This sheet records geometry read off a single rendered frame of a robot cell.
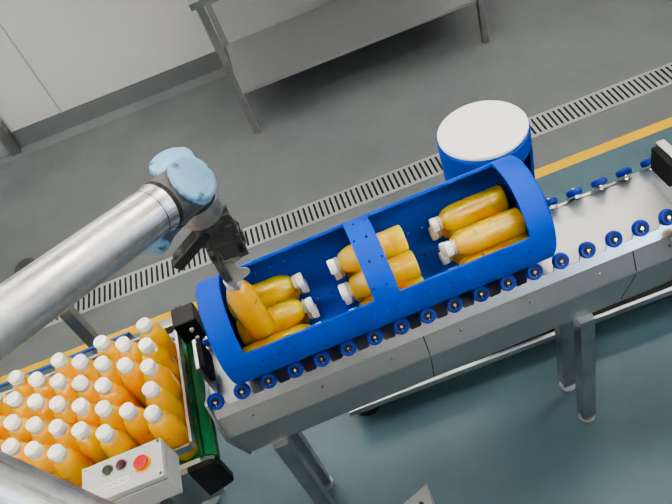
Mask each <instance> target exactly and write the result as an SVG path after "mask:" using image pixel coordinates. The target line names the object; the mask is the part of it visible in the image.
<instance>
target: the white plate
mask: <svg viewBox="0 0 672 504"><path fill-rule="evenodd" d="M528 130H529V122H528V118H527V116H526V114H525V113H524V112H523V111H522V110H521V109H520V108H519V107H517V106H515V105H513V104H511V103H507V102H503V101H495V100H488V101H479V102H474V103H471V104H468V105H465V106H463V107H461V108H459V109H457V110H455V111H454V112H452V113H451V114H450V115H448V116H447V117H446V118H445V119H444V120H443V122H442V123H441V125H440V126H439V129H438V132H437V140H438V144H439V146H440V148H441V149H442V150H443V151H444V152H445V153H446V154H448V155H449V156H451V157H453V158H456V159H459V160H463V161H486V160H491V159H495V158H498V157H501V156H503V155H505V154H507V153H509V152H511V151H512V150H514V149H515V148H516V147H518V146H519V145H520V144H521V143H522V142H523V140H524V139H525V137H526V135H527V133H528Z"/></svg>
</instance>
